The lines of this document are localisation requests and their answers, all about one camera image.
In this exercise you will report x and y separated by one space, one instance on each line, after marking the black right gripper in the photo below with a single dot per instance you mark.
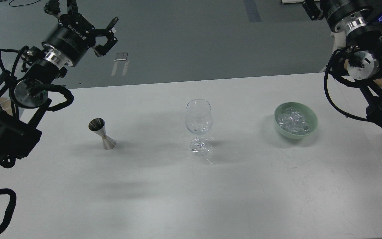
336 10

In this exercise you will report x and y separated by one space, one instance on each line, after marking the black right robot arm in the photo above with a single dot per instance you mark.
359 63

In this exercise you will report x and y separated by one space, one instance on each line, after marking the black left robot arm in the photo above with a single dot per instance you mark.
27 91

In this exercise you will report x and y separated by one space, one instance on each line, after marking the clear wine glass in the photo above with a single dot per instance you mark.
198 120

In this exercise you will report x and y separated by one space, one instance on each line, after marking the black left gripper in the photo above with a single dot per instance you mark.
72 37

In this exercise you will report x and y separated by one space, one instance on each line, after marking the steel cocktail jigger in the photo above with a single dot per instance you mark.
97 126

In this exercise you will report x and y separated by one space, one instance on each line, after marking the green bowl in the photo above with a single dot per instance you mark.
308 112

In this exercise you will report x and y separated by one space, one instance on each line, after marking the clear ice cubes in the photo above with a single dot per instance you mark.
293 121

